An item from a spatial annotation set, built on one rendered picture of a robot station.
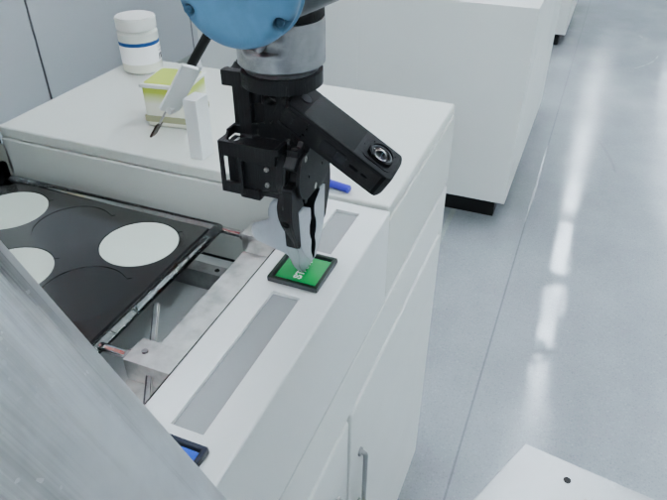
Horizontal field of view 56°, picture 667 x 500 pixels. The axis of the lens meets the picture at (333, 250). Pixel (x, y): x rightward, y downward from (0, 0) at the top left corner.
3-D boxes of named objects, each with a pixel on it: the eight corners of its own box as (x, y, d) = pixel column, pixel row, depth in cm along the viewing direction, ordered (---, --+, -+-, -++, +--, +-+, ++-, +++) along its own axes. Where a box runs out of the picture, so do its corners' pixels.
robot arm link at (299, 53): (338, 8, 53) (298, 35, 47) (338, 62, 56) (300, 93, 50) (260, -1, 55) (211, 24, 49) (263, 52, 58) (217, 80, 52)
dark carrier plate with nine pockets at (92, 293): (-230, 326, 69) (-233, 322, 68) (11, 184, 95) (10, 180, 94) (12, 423, 58) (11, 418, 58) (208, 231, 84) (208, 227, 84)
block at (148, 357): (127, 378, 64) (121, 357, 63) (147, 356, 67) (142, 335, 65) (194, 401, 62) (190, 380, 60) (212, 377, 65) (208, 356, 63)
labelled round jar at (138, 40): (115, 71, 114) (104, 18, 108) (139, 60, 119) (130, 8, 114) (148, 76, 112) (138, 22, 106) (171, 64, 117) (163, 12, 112)
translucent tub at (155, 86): (145, 127, 94) (137, 82, 91) (167, 107, 100) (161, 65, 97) (192, 131, 93) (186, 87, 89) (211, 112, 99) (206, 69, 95)
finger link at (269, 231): (263, 259, 67) (257, 183, 62) (314, 272, 65) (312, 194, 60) (248, 275, 65) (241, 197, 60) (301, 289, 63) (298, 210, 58)
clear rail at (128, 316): (2, 439, 57) (-2, 430, 56) (216, 228, 86) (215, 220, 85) (14, 444, 57) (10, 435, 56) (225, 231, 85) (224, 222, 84)
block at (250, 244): (242, 251, 83) (240, 232, 81) (254, 237, 85) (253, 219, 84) (298, 265, 80) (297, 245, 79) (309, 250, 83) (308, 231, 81)
